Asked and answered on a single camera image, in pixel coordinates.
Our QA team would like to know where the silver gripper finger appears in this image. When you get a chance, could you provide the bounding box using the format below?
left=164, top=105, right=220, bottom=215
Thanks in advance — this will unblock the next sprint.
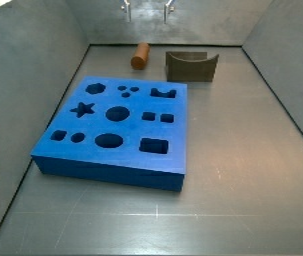
left=163, top=0, right=175, bottom=24
left=120, top=0, right=131, bottom=22

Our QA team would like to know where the brown wooden cylinder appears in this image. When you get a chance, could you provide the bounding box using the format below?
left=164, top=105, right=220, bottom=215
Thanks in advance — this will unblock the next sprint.
left=131, top=42, right=150, bottom=70

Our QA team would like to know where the blue foam shape board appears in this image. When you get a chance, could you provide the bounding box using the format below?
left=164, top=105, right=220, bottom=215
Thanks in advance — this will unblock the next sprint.
left=31, top=76, right=187, bottom=191

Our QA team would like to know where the dark grey curved cradle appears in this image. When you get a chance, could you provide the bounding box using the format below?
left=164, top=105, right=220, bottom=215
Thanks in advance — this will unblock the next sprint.
left=166, top=51, right=219, bottom=82

